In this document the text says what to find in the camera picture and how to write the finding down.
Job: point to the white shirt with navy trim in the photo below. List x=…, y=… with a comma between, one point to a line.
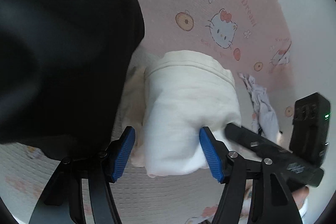
x=262, y=106

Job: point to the black cloth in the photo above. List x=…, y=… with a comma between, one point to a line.
x=60, y=56

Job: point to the pink and cream shirt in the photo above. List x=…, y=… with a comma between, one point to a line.
x=189, y=113

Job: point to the person's right forearm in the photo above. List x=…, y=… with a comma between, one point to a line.
x=304, y=211

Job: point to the person's right hand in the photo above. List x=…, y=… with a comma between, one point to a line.
x=300, y=195

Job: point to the sofa with cat print cover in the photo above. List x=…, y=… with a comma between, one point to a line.
x=197, y=3

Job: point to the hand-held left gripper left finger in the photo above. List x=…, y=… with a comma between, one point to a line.
x=123, y=158

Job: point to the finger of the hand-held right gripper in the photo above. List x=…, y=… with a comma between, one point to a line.
x=240, y=134

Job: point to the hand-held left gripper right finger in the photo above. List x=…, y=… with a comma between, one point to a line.
x=211, y=158

